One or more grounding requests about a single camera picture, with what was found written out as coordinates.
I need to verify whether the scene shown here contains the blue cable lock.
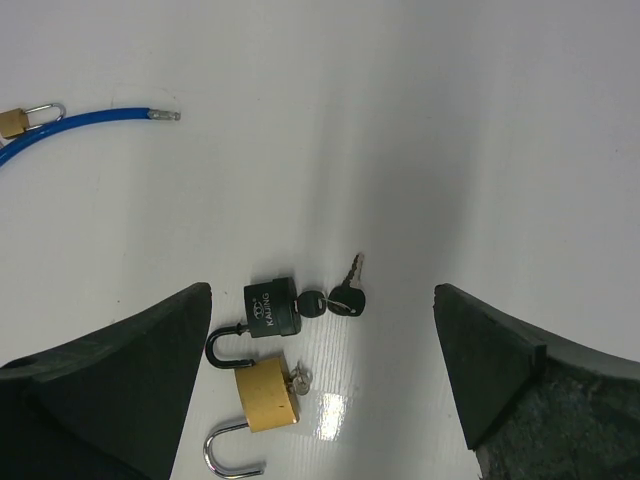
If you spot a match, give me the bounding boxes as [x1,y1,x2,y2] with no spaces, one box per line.
[1,107,181,166]

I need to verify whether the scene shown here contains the black-headed keys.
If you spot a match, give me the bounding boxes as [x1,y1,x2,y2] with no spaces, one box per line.
[294,253,366,318]

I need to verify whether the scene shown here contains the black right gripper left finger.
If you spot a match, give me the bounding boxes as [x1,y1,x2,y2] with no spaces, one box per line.
[1,282,212,479]

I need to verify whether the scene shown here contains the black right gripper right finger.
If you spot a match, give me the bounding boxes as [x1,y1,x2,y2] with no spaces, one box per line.
[433,284,639,479]

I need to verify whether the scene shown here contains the large brass padlock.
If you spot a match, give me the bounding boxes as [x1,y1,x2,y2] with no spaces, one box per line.
[203,355,300,479]

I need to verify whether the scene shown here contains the small brass padlock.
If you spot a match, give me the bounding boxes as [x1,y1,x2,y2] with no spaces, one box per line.
[0,103,67,140]

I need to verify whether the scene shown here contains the black padlock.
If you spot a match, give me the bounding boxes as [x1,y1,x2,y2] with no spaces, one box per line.
[204,277,302,369]

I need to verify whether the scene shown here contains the small silver keys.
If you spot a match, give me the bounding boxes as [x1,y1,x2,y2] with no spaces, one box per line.
[287,362,312,396]

